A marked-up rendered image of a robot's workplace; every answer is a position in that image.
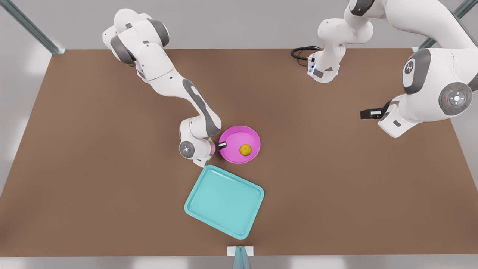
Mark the black cable loop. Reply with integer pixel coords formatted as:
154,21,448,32
291,46,322,67

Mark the teal rectangular tray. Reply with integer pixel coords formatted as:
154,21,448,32
184,165,265,241

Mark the silver frame post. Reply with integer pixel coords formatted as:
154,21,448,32
412,0,478,53
227,245,254,269
0,0,66,55

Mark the pink round plate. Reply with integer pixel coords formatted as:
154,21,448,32
218,125,261,164

